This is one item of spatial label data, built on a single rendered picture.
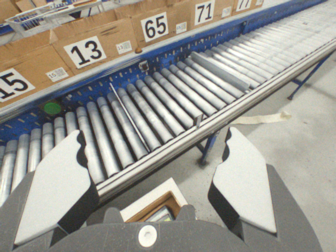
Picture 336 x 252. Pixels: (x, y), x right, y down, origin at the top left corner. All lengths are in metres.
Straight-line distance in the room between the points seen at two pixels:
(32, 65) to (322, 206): 2.08
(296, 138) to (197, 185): 1.14
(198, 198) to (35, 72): 1.32
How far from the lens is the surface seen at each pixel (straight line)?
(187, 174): 1.25
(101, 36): 0.82
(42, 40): 1.12
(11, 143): 1.04
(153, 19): 0.89
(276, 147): 1.63
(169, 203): 0.46
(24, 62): 0.86
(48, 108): 0.88
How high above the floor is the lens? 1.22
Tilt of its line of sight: 55 degrees down
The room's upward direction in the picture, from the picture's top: 10 degrees counter-clockwise
